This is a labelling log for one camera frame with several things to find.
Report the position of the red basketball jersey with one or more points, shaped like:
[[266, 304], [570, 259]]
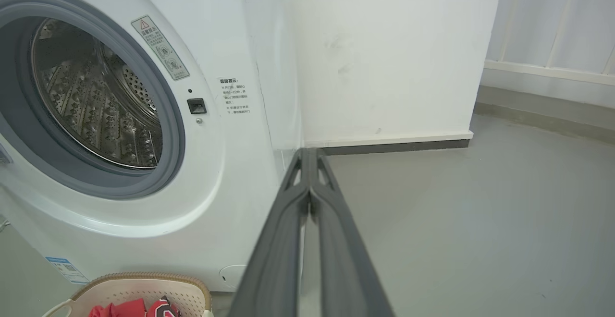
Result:
[[125, 309]]

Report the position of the printed text notice sticker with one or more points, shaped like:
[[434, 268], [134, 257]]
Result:
[[235, 97]]

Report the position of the beige plastic laundry basket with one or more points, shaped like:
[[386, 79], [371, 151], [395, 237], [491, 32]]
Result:
[[144, 289]]

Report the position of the stainless steel washing machine drum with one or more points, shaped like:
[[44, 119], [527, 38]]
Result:
[[86, 101]]

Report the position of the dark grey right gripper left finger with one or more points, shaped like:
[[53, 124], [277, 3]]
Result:
[[274, 259]]

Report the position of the white front-load washing machine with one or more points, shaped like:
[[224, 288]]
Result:
[[216, 187]]

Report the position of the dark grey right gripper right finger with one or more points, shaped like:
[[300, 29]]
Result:
[[346, 269]]

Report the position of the warning sticker with red triangle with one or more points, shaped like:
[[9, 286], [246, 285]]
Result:
[[161, 48]]

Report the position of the grey rubber door gasket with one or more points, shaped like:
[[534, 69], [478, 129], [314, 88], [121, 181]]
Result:
[[172, 137]]

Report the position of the blue and white energy label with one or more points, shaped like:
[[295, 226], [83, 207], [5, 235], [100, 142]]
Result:
[[66, 270]]

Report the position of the round white filter cover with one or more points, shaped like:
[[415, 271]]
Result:
[[233, 276]]

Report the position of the black door latch socket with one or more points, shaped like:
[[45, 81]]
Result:
[[197, 106]]

